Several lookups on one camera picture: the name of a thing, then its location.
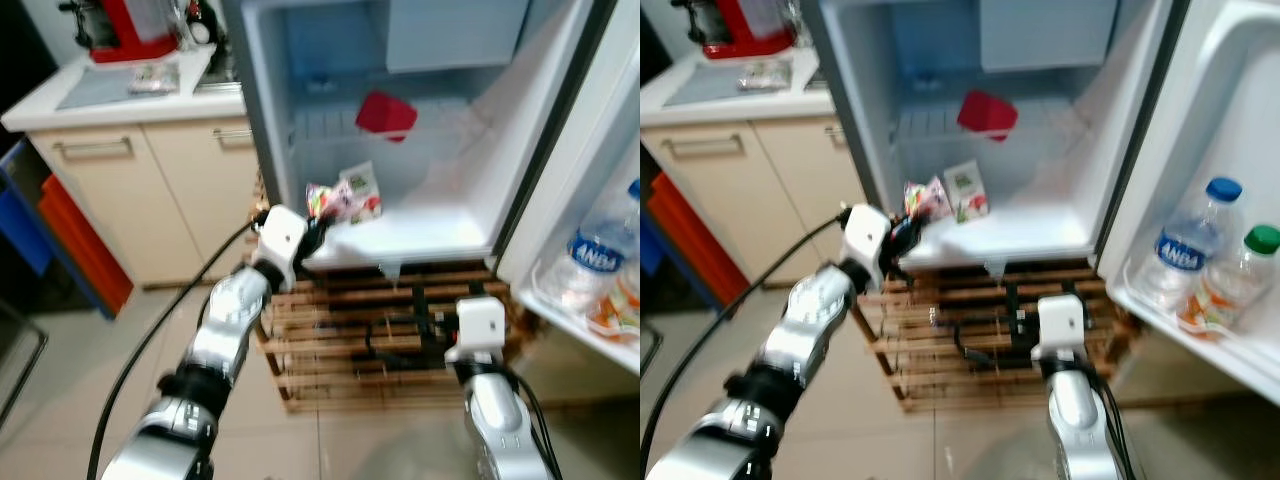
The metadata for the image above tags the colourful snack packet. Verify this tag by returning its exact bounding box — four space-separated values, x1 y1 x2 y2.
902 177 952 224
304 181 354 227

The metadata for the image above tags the grey mini fridge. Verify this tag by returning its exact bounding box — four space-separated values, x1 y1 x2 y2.
800 0 1191 292
222 0 621 292

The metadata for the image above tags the white fridge door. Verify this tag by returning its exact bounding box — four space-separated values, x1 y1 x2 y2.
494 0 641 377
1094 0 1280 407

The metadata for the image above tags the white green snack packet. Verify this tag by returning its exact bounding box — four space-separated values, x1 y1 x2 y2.
337 161 384 224
942 159 992 224

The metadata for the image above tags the wooden slatted rack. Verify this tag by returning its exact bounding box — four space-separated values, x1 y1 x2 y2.
254 261 532 414
854 261 1137 414

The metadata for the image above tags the red plastic cup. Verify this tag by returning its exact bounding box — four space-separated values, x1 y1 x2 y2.
956 89 1022 142
354 89 420 144

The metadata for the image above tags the beige kitchen cabinet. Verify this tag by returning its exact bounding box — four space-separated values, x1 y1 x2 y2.
0 45 263 292
640 48 883 273

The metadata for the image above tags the blue-capped water bottle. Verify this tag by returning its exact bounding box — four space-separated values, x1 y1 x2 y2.
1144 176 1247 312
559 177 641 312

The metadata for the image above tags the green-capped clear bottle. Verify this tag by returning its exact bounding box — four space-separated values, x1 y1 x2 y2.
587 268 641 342
1177 224 1280 340

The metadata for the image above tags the orange-red flat panel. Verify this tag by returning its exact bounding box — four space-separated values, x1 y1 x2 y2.
644 169 752 307
38 171 137 317

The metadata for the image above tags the pale blue freezer flap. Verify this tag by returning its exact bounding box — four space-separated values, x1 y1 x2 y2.
979 0 1120 74
384 0 532 74

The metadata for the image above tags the grey counter mat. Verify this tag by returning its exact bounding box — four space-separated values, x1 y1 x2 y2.
54 64 182 112
661 61 792 110

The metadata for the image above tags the red kitchen appliance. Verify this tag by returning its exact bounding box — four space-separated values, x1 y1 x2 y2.
672 0 802 60
60 0 187 64

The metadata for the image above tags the dark metal-framed panel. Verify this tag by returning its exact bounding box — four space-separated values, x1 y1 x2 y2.
0 298 48 426

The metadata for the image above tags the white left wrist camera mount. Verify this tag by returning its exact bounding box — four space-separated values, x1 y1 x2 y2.
256 206 310 270
842 204 893 269

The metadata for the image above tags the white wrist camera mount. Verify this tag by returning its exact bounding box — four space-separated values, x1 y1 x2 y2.
1037 293 1089 352
256 206 310 270
455 296 505 352
842 204 893 269

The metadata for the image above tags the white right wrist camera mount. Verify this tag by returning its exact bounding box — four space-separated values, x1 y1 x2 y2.
1037 293 1089 352
455 296 505 352

